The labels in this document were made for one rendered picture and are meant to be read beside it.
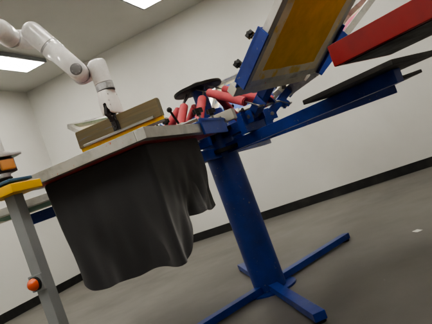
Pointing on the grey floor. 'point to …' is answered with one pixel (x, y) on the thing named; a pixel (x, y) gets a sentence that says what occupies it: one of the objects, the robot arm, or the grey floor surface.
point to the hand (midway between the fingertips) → (118, 125)
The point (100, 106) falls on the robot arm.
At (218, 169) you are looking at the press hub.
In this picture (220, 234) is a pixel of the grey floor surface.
